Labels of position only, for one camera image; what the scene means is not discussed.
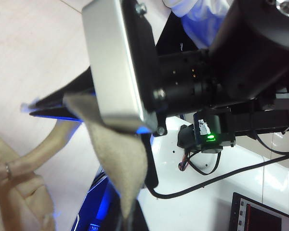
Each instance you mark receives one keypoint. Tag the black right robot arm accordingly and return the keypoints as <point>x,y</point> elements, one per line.
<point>255,48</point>

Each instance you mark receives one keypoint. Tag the black framed monitor screen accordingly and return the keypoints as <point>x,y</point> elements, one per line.
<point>262,216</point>

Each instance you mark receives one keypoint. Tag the beige printed canvas tote bag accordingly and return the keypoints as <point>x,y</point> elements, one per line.
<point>120,156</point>

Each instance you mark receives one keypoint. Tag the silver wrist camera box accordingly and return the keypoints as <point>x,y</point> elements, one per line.
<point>110,60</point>

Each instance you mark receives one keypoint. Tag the white crumpled sheet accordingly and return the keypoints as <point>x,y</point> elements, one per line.
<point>197,24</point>

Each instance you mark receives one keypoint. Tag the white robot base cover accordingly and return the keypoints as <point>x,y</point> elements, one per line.
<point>207,204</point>

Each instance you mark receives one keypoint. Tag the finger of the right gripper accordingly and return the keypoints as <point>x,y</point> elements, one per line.
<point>72,86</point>
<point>53,113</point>

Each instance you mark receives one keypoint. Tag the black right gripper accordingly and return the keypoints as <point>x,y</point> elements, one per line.
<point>178,79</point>

